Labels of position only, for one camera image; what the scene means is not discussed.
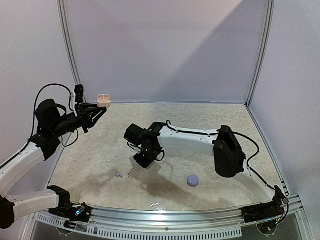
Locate aluminium front rail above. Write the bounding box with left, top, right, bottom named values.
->
left=22, top=194, right=312, bottom=240

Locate right aluminium corner post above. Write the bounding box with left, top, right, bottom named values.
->
left=245, top=0, right=275, bottom=108

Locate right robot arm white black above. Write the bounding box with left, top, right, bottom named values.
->
left=124, top=120, right=289, bottom=221

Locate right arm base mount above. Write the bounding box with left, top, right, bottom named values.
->
left=241, top=198, right=289, bottom=223

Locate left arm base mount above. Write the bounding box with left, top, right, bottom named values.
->
left=48, top=202, right=93, bottom=223

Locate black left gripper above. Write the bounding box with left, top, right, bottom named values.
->
left=50, top=102, right=107, bottom=137

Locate lavender earbud charging case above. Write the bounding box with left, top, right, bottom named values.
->
left=187, top=175, right=200, bottom=187

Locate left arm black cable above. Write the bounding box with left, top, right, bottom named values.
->
left=29, top=83, right=80, bottom=148

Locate pink earbud charging case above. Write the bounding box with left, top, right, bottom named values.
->
left=97, top=94, right=112, bottom=109

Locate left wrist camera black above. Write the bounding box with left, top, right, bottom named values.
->
left=74, top=84, right=84, bottom=105

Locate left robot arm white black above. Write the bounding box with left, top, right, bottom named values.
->
left=0, top=99, right=107, bottom=229

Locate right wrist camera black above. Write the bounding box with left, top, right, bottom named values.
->
left=124, top=123, right=147, bottom=146

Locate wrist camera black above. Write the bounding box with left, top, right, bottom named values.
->
left=124, top=123, right=147, bottom=146
left=74, top=84, right=84, bottom=105

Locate lavender earbud lower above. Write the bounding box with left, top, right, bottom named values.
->
left=116, top=173, right=124, bottom=179

